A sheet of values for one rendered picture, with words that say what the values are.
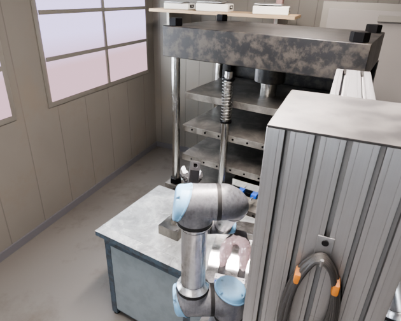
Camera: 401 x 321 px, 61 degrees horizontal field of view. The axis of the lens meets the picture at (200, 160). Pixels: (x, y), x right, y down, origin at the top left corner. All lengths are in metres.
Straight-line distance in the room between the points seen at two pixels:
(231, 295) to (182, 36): 1.68
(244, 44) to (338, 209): 1.69
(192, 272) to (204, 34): 1.56
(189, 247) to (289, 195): 0.59
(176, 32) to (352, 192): 1.99
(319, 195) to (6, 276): 3.11
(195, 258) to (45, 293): 2.18
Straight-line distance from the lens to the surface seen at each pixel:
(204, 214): 1.02
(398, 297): 1.35
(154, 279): 2.32
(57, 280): 3.26
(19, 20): 3.32
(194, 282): 1.22
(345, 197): 0.58
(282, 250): 0.66
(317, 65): 2.06
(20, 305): 3.18
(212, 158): 2.68
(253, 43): 2.16
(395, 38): 4.33
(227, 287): 1.30
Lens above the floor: 2.21
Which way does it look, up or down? 26 degrees down
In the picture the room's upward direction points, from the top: 2 degrees clockwise
